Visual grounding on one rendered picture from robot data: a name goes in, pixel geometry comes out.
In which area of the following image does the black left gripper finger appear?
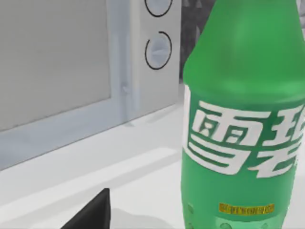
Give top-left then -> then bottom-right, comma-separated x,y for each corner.
59,187 -> 112,229

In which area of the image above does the pale microwave door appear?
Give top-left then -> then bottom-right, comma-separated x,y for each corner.
0,0 -> 141,171

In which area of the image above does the pale microwave oven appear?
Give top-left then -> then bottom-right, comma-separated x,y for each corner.
0,0 -> 182,171

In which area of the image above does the round pale microwave knob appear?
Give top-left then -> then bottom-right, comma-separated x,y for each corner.
145,0 -> 173,17
144,31 -> 173,70

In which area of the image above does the green bottle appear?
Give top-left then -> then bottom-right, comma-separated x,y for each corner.
180,0 -> 305,229

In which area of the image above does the pale microwave door handle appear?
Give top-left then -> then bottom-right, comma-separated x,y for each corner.
112,31 -> 130,94

